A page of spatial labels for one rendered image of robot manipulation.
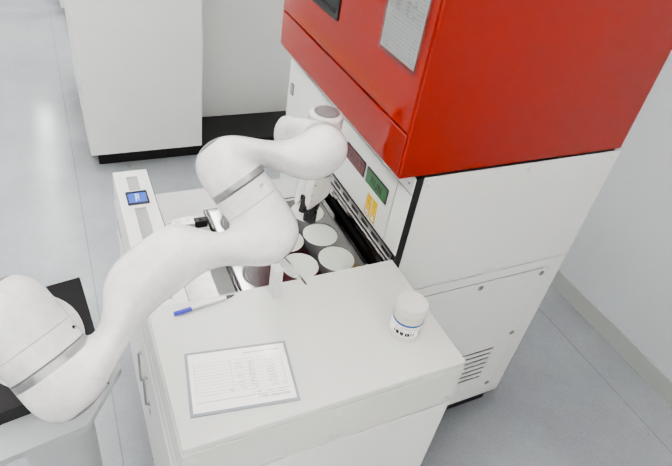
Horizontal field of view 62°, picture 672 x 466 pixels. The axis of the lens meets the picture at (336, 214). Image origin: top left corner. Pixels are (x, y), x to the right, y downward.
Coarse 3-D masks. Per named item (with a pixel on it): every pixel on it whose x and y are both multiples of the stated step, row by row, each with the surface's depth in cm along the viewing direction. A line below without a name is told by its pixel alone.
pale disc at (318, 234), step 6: (306, 228) 163; (312, 228) 163; (318, 228) 164; (324, 228) 164; (330, 228) 165; (306, 234) 161; (312, 234) 161; (318, 234) 162; (324, 234) 162; (330, 234) 162; (336, 234) 163; (312, 240) 159; (318, 240) 159; (324, 240) 160; (330, 240) 160
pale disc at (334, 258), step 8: (328, 248) 157; (336, 248) 158; (320, 256) 154; (328, 256) 155; (336, 256) 155; (344, 256) 156; (352, 256) 156; (328, 264) 152; (336, 264) 153; (344, 264) 153; (352, 264) 154
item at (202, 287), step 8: (208, 272) 146; (200, 280) 143; (208, 280) 144; (192, 288) 141; (200, 288) 141; (208, 288) 142; (216, 288) 142; (192, 296) 139; (200, 296) 139; (208, 296) 139
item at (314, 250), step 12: (288, 204) 171; (216, 216) 161; (324, 216) 169; (216, 228) 157; (300, 228) 163; (336, 228) 165; (336, 240) 161; (300, 252) 154; (312, 252) 155; (360, 264) 154; (240, 276) 144; (252, 276) 144; (264, 276) 145; (288, 276) 146; (252, 288) 141
